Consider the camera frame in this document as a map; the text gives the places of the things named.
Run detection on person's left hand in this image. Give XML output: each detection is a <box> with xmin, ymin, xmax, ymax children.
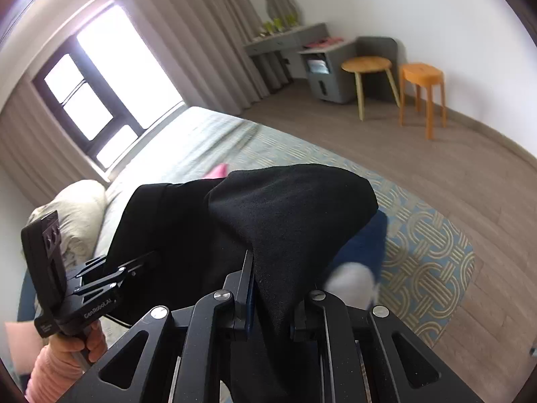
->
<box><xmin>44</xmin><ymin>321</ymin><xmax>107</xmax><ymax>364</ymax></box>

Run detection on blue and white fleece garment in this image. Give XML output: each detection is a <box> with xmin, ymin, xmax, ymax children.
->
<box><xmin>325</xmin><ymin>210</ymin><xmax>389</xmax><ymax>307</ymax></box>

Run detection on grey desk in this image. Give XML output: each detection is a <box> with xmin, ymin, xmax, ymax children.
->
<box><xmin>243</xmin><ymin>23</ymin><xmax>330</xmax><ymax>95</ymax></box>

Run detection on cream pillow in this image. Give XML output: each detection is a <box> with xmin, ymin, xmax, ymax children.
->
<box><xmin>27</xmin><ymin>180</ymin><xmax>107</xmax><ymax>269</ymax></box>

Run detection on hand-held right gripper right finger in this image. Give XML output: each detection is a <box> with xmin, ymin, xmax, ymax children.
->
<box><xmin>291</xmin><ymin>289</ymin><xmax>483</xmax><ymax>403</ymax></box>

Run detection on bed with patterned cover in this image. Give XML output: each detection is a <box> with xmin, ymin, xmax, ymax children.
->
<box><xmin>19</xmin><ymin>107</ymin><xmax>477</xmax><ymax>349</ymax></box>

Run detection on grey drawer cabinet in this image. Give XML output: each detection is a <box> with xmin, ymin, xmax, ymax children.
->
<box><xmin>298</xmin><ymin>42</ymin><xmax>359</xmax><ymax>103</ymax></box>

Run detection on dark framed window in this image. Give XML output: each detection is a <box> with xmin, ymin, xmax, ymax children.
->
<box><xmin>31</xmin><ymin>2</ymin><xmax>185</xmax><ymax>173</ymax></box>

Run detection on beige curtain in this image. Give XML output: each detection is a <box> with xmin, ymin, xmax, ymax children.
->
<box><xmin>113</xmin><ymin>0</ymin><xmax>269</xmax><ymax>116</ymax></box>
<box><xmin>0</xmin><ymin>80</ymin><xmax>105</xmax><ymax>196</ymax></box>

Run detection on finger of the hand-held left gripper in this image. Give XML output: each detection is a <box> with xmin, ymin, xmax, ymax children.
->
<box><xmin>77</xmin><ymin>251</ymin><xmax>159</xmax><ymax>281</ymax></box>
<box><xmin>74</xmin><ymin>275</ymin><xmax>127</xmax><ymax>297</ymax></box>

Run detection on round wooden stool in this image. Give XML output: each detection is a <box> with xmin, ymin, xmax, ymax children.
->
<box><xmin>341</xmin><ymin>56</ymin><xmax>400</xmax><ymax>120</ymax></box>

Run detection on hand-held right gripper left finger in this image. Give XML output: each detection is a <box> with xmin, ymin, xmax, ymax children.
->
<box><xmin>56</xmin><ymin>251</ymin><xmax>256</xmax><ymax>403</ymax></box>

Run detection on orange stool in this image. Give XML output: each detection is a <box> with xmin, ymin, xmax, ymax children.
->
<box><xmin>398</xmin><ymin>63</ymin><xmax>447</xmax><ymax>140</ymax></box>

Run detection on black pants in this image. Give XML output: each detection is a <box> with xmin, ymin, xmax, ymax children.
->
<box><xmin>103</xmin><ymin>164</ymin><xmax>378</xmax><ymax>403</ymax></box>

